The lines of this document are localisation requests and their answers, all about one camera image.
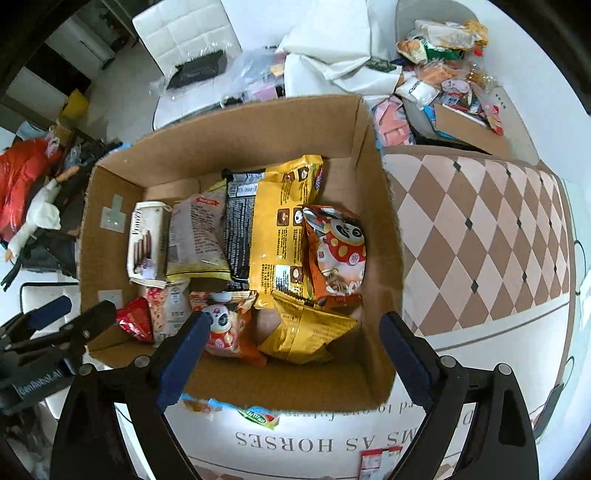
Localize black pouch in plastic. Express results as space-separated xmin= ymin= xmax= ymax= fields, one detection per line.
xmin=166 ymin=50 xmax=229 ymax=90

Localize red white sachet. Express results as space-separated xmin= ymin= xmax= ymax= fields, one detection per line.
xmin=359 ymin=448 xmax=400 ymax=480

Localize clear plastic bag with items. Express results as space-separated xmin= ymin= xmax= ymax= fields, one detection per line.
xmin=222 ymin=44 xmax=289 ymax=107

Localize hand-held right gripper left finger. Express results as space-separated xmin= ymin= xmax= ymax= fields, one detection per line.
xmin=50 ymin=311 xmax=213 ymax=480

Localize black metal frame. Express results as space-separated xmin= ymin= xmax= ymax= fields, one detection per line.
xmin=0 ymin=138 xmax=130 ymax=287

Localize small red snack packet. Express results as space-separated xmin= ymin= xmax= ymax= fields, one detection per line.
xmin=115 ymin=296 xmax=154 ymax=343

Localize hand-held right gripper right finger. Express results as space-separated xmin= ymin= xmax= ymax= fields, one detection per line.
xmin=379 ymin=311 xmax=540 ymax=480

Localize pile of snack packets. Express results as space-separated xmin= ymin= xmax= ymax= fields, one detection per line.
xmin=369 ymin=18 xmax=506 ymax=148

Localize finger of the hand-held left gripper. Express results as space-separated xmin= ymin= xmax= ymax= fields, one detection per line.
xmin=0 ymin=296 xmax=73 ymax=352
xmin=34 ymin=300 xmax=117 ymax=358

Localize white plastic bags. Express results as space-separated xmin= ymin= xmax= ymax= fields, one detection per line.
xmin=281 ymin=0 xmax=402 ymax=97

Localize orange panda snack packet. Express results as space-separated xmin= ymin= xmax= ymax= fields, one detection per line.
xmin=189 ymin=291 xmax=269 ymax=367
xmin=302 ymin=204 xmax=368 ymax=309

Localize small yellow snack packet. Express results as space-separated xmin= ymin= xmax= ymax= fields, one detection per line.
xmin=256 ymin=290 xmax=358 ymax=365

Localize black snack packet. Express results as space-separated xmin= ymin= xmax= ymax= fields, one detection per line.
xmin=222 ymin=168 xmax=266 ymax=282

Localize small cardboard box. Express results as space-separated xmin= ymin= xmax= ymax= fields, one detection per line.
xmin=433 ymin=104 xmax=513 ymax=155

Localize beige clear snack packet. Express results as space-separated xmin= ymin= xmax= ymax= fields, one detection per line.
xmin=165 ymin=193 xmax=232 ymax=282

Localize yellow bag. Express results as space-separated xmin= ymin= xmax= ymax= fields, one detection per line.
xmin=60 ymin=90 xmax=88 ymax=118

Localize black phone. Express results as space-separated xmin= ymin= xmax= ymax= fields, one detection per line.
xmin=531 ymin=382 xmax=568 ymax=430

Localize white goose plush toy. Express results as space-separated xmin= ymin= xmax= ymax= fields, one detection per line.
xmin=4 ymin=166 xmax=86 ymax=261

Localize printed cardboard box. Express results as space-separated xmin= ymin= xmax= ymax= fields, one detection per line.
xmin=78 ymin=95 xmax=404 ymax=425

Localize red plastic bag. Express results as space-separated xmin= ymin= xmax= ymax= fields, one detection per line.
xmin=0 ymin=138 xmax=61 ymax=243

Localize red white snack packet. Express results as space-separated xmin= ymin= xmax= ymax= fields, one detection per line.
xmin=142 ymin=279 xmax=192 ymax=347

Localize large yellow snack packet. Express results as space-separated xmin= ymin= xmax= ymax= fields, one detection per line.
xmin=249 ymin=154 xmax=324 ymax=310

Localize white wafer packet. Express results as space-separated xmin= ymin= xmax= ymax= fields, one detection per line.
xmin=127 ymin=200 xmax=172 ymax=289

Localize white padded chair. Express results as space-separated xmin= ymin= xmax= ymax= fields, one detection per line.
xmin=18 ymin=281 xmax=84 ymax=324
xmin=132 ymin=0 xmax=243 ymax=130

